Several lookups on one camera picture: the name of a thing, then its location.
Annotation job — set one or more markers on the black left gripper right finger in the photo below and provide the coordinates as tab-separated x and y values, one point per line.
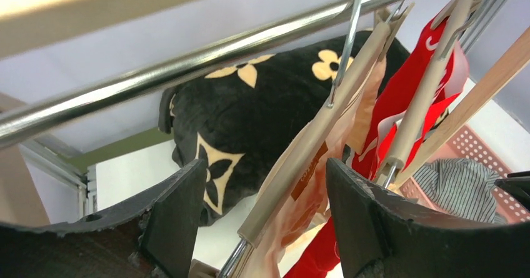
381	234

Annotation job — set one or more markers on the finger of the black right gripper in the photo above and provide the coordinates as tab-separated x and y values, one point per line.
517	185

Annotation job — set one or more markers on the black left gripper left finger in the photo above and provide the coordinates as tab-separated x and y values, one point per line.
151	234

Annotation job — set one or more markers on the grey striped underwear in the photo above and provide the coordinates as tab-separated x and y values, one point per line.
461	187

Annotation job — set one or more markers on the beige underwear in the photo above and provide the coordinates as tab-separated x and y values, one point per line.
295	189

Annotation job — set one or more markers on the wooden hanger with beige underwear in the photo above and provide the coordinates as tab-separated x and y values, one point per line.
386	25

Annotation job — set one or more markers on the wooden clip hanger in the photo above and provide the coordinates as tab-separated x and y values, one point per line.
20	202

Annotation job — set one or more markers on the red underwear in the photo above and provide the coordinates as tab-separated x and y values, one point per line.
322	255

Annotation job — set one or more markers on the wooden hanger with red underwear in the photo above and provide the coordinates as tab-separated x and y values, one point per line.
460	15

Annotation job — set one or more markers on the black floral plush pillow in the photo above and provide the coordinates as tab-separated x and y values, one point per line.
241	118

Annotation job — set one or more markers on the metal rack rod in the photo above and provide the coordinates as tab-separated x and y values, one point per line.
31	121

